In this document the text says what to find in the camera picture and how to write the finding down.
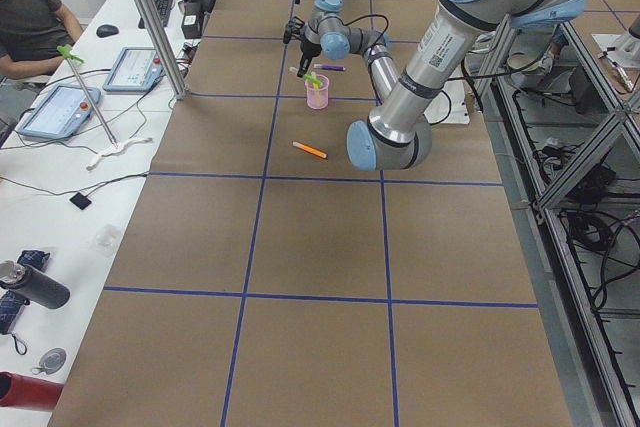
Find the green highlighter pen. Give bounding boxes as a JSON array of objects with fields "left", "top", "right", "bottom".
[{"left": 303, "top": 74, "right": 323, "bottom": 89}]

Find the purple highlighter pen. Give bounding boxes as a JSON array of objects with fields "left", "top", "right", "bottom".
[{"left": 313, "top": 63, "right": 346, "bottom": 72}]

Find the orange highlighter pen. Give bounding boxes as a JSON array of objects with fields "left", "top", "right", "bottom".
[{"left": 292, "top": 141, "right": 328, "bottom": 159}]

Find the pink mesh pen holder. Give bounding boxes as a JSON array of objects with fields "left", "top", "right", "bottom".
[{"left": 305, "top": 74, "right": 330, "bottom": 110}]

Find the black box with label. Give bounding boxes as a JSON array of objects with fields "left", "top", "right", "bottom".
[{"left": 180, "top": 0, "right": 211, "bottom": 40}]

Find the far teach pendant tablet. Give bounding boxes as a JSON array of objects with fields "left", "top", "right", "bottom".
[{"left": 103, "top": 47, "right": 164, "bottom": 94}]

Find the teach pendant tablet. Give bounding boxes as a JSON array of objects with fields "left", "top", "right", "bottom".
[
  {"left": 103, "top": 47, "right": 164, "bottom": 94},
  {"left": 16, "top": 84, "right": 92, "bottom": 140}
]

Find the black computer mouse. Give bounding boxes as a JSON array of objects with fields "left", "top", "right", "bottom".
[{"left": 96, "top": 24, "right": 119, "bottom": 38}]

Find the metal rod with green clip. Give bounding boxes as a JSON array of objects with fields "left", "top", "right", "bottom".
[{"left": 57, "top": 44, "right": 119, "bottom": 156}]

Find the near teach pendant tablet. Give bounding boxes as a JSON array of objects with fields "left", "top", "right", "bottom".
[{"left": 16, "top": 84, "right": 92, "bottom": 140}]

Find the small black square device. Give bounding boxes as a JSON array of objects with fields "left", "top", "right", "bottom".
[{"left": 69, "top": 192, "right": 92, "bottom": 210}]

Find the seated person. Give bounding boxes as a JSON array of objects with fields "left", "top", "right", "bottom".
[{"left": 1, "top": 0, "right": 84, "bottom": 80}]

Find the black water bottle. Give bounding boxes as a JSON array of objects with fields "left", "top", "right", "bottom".
[{"left": 1, "top": 260, "right": 70, "bottom": 309}]

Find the blue folded umbrella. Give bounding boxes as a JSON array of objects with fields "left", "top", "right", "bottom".
[{"left": 0, "top": 250, "right": 50, "bottom": 335}]

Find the red bottle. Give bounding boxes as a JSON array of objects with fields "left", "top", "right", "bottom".
[{"left": 1, "top": 372, "right": 64, "bottom": 412}]

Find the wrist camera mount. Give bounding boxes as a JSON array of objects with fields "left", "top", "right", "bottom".
[{"left": 282, "top": 16, "right": 306, "bottom": 45}]

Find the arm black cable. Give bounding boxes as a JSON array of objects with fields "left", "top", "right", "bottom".
[{"left": 339, "top": 14, "right": 391, "bottom": 56}]

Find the aluminium frame post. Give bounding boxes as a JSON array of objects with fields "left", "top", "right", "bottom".
[{"left": 134, "top": 0, "right": 187, "bottom": 100}]

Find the round metal keychain tag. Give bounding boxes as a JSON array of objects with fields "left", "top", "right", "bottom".
[{"left": 38, "top": 347, "right": 67, "bottom": 375}]

